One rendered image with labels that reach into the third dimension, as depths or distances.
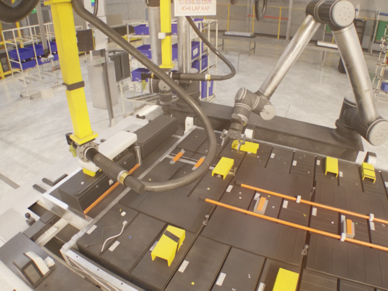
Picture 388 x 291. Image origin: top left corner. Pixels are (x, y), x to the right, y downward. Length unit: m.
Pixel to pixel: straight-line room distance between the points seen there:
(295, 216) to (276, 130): 1.09
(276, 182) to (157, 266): 0.74
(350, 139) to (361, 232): 1.10
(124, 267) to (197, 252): 0.28
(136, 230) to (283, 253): 0.60
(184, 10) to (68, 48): 0.92
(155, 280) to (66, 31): 0.87
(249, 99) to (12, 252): 1.51
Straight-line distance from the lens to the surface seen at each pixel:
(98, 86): 5.10
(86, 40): 3.65
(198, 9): 1.67
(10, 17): 0.52
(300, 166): 1.53
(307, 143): 2.19
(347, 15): 1.57
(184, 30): 2.06
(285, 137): 2.19
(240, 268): 0.97
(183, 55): 2.12
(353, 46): 1.64
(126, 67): 6.22
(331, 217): 1.26
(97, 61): 3.90
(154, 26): 2.10
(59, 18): 0.84
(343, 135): 2.19
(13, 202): 1.78
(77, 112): 0.90
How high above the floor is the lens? 1.82
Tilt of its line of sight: 30 degrees down
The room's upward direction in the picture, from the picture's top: straight up
